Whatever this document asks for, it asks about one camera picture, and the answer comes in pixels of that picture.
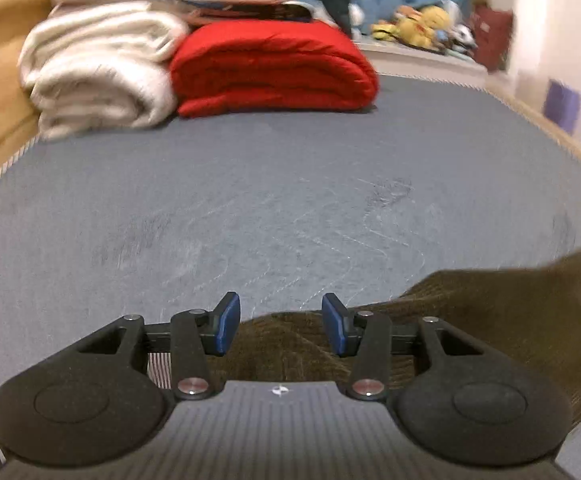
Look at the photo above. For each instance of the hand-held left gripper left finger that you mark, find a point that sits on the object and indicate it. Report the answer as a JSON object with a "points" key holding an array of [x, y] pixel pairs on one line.
{"points": [[226, 322]]}

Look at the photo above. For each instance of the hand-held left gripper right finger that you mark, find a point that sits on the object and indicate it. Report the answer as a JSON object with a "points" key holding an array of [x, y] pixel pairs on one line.
{"points": [[335, 325]]}

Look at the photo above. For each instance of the red folded quilt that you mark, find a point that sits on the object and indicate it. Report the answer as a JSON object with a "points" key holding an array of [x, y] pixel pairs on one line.
{"points": [[270, 70]]}

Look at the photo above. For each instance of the white window ledge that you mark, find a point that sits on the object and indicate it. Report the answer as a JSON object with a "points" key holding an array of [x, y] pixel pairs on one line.
{"points": [[420, 62]]}

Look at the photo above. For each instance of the panda plush toy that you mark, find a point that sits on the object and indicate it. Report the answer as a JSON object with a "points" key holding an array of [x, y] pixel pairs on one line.
{"points": [[463, 40]]}

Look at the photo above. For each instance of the white folded blanket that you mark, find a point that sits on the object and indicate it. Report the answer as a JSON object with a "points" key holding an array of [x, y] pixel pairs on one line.
{"points": [[100, 35]]}

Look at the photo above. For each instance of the yellow bear plush toy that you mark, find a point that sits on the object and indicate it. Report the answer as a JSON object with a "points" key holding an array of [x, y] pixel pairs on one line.
{"points": [[433, 17]]}

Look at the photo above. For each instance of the dark red cushion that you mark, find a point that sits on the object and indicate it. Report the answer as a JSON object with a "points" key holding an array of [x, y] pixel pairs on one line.
{"points": [[492, 37]]}

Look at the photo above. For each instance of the wooden bed frame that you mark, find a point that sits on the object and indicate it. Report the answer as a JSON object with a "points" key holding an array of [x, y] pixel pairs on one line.
{"points": [[0, 85]]}

